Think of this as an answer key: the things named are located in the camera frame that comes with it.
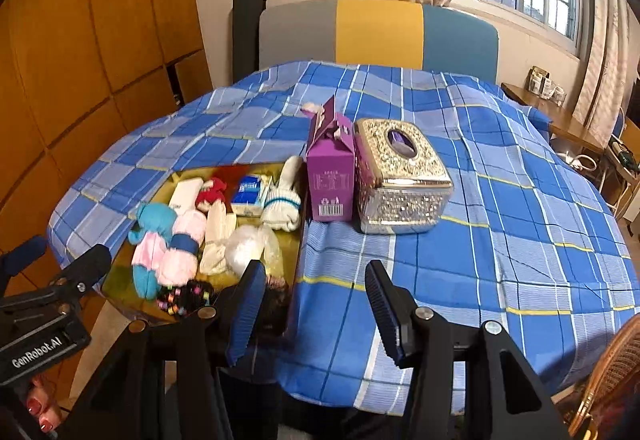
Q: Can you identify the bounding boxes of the brown scrunchie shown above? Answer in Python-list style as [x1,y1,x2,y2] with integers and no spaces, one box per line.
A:
[259,276,292,337]

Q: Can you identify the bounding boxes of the colourful hair ties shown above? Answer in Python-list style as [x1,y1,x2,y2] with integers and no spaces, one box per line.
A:
[157,280,214,319]

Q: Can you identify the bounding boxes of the wooden desk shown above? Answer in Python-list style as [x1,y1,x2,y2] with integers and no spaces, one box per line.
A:
[500,82,607,157]

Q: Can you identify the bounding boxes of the ornate gold tissue box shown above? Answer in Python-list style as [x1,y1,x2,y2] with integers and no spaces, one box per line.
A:
[353,117,455,235]

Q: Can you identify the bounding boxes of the white fluffy pompom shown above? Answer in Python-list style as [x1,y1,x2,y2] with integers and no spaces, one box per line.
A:
[224,224,282,277]

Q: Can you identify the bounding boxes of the wicker basket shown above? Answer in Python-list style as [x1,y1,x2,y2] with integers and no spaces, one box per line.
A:
[567,315,640,440]

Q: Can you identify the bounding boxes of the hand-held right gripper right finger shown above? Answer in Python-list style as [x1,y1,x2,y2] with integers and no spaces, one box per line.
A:
[365,260,571,440]

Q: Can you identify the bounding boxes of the white rectangular sponge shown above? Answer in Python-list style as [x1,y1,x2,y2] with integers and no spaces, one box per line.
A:
[168,178,204,217]

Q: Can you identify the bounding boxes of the person's left hand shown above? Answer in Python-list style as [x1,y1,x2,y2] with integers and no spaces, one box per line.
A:
[25,377,64,434]

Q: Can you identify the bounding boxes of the blue plaid bedsheet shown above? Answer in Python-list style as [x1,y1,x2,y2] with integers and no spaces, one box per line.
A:
[47,60,640,417]

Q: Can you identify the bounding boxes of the wooden chair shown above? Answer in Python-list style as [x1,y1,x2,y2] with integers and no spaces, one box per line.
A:
[606,119,640,221]

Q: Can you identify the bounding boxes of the blue tissue pack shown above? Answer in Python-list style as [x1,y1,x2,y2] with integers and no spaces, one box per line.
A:
[230,174,271,219]

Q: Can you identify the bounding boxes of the gold metal tin tray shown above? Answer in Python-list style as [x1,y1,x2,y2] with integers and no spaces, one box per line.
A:
[100,162,307,337]

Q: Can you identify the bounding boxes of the small packets on desk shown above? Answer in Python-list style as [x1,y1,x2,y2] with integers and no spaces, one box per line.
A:
[527,66,567,103]

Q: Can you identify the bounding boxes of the striped beige curtain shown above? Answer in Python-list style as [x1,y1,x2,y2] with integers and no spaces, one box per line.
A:
[571,0,640,137]

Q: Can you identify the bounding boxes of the wooden wardrobe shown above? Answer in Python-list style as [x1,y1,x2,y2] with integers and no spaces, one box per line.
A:
[0,0,214,318]

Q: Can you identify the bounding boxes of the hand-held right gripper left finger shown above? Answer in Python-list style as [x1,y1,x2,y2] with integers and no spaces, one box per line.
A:
[70,260,268,440]

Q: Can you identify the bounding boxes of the white striped sock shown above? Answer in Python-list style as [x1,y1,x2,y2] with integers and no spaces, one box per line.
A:
[260,156,305,232]

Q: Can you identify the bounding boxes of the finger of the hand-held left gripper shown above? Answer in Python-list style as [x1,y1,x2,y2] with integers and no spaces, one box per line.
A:
[50,244,112,294]
[0,236,49,291]

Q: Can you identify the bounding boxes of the teal plush toy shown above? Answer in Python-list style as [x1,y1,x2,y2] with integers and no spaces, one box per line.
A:
[128,203,179,301]

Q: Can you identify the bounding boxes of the purple cardboard box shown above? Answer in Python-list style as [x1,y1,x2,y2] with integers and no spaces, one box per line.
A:
[301,96,357,223]

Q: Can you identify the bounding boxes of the grey yellow blue sofa back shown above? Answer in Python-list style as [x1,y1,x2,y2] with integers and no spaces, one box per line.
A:
[257,0,501,85]

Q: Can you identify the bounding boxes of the white cable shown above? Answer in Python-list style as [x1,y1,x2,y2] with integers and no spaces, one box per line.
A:
[564,152,597,171]

